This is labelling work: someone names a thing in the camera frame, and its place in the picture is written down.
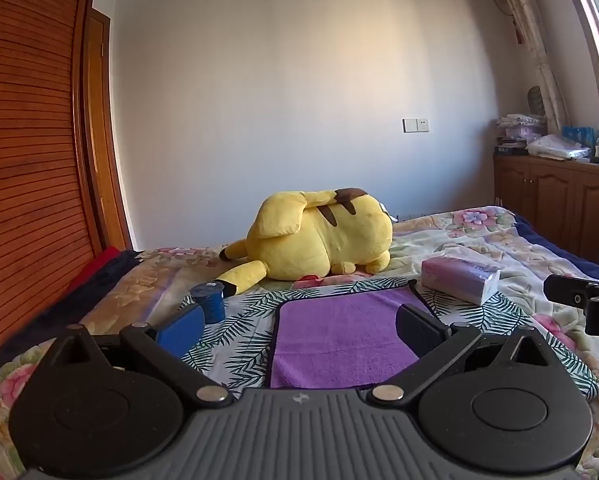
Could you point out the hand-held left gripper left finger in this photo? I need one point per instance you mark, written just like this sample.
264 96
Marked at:
182 330

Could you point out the clutter on cabinet top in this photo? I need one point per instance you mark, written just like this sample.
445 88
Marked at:
517 132

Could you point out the pale curtain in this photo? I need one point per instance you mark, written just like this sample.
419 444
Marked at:
534 35

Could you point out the blue box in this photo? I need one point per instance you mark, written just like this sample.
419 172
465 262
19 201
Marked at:
577 135

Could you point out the wooden cabinet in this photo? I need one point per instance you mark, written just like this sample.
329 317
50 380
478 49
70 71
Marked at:
554 200

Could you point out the yellow plush toy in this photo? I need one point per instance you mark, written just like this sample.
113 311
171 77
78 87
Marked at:
319 240

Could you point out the white plastic bag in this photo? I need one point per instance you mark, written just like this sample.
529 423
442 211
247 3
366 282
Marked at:
557 147

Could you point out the navy blanket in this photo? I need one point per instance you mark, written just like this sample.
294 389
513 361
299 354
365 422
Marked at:
569 252

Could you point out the red cloth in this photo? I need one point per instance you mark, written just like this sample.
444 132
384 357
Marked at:
96 267

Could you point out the tissue pack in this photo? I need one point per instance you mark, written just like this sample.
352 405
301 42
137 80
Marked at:
459 275

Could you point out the floral blanket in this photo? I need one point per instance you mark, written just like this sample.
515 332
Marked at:
519 255

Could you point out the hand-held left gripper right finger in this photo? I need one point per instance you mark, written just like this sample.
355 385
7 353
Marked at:
419 332

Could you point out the white wall socket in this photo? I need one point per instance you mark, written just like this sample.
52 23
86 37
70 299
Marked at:
415 125

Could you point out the dark blue cloth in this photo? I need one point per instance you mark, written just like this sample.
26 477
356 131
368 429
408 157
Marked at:
89 295

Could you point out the purple towel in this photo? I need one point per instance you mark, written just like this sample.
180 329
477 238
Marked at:
339 335

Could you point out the leaf print cloth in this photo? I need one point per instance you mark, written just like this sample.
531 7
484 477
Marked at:
249 325

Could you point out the wooden slatted wardrobe door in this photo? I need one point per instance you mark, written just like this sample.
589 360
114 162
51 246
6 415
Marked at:
29 160

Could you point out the blue cylindrical cup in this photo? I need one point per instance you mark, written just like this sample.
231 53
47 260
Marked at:
209 302

